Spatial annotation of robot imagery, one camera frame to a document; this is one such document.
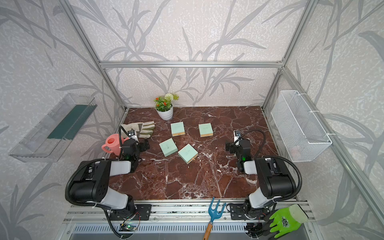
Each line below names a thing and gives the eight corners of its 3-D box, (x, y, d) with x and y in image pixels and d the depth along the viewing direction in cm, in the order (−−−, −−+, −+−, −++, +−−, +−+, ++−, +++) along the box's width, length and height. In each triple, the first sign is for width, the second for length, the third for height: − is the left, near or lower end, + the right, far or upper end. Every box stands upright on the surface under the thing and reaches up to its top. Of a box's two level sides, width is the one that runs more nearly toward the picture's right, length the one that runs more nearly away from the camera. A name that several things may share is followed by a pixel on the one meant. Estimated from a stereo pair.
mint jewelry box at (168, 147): (165, 157, 95) (164, 154, 93) (160, 146, 101) (158, 143, 98) (178, 150, 98) (177, 148, 96) (172, 140, 104) (171, 137, 101)
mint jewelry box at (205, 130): (200, 137, 105) (200, 134, 103) (198, 126, 111) (198, 124, 109) (213, 135, 106) (213, 133, 104) (210, 125, 112) (210, 122, 110)
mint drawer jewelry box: (176, 155, 96) (176, 153, 94) (188, 146, 101) (188, 143, 98) (186, 165, 92) (185, 163, 89) (197, 154, 97) (197, 152, 94)
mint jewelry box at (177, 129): (172, 136, 105) (171, 133, 102) (171, 125, 112) (170, 122, 109) (185, 134, 107) (185, 131, 104) (183, 123, 113) (183, 120, 110)
